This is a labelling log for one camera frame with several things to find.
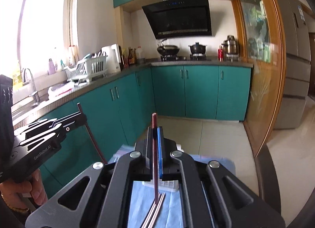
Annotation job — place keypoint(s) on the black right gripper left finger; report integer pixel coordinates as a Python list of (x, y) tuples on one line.
[(119, 179)]

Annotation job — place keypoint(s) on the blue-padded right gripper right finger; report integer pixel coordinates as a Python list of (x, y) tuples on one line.
[(201, 190)]

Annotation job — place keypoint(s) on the white chopstick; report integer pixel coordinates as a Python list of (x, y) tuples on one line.
[(149, 214), (157, 211)]

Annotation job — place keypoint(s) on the dark red chopstick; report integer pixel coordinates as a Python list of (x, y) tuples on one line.
[(155, 156), (92, 135)]

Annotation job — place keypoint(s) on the person's left hand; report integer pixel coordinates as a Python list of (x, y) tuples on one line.
[(10, 190)]

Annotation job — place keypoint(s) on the blue striped towel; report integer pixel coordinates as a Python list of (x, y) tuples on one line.
[(171, 213)]

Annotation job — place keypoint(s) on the white plastic utensil basket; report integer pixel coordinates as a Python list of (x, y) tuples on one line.
[(169, 186)]

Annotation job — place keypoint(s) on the chrome sink faucet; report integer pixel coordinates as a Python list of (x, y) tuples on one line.
[(34, 93)]

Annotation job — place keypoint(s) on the pink bottle on sill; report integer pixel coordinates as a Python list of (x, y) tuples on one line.
[(52, 68)]

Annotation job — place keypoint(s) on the white dish rack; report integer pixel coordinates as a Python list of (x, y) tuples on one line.
[(86, 69)]

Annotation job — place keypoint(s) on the sauce bottles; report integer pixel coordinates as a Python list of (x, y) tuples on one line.
[(129, 57)]

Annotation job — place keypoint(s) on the black wok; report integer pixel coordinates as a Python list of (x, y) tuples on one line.
[(167, 50)]

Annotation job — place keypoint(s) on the gas stove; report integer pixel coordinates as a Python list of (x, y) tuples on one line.
[(182, 58)]

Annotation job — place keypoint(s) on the black clay pot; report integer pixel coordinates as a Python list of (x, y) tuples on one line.
[(197, 49)]

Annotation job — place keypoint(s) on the red bottle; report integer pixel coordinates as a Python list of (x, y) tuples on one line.
[(220, 53)]

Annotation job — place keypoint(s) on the stainless steel pot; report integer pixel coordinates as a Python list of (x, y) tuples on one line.
[(230, 45)]

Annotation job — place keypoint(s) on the black range hood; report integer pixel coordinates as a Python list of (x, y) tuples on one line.
[(179, 18)]

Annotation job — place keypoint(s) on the wooden glass sliding door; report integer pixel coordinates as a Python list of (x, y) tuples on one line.
[(262, 43)]

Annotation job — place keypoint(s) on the silver refrigerator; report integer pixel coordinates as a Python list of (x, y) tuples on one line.
[(298, 65)]

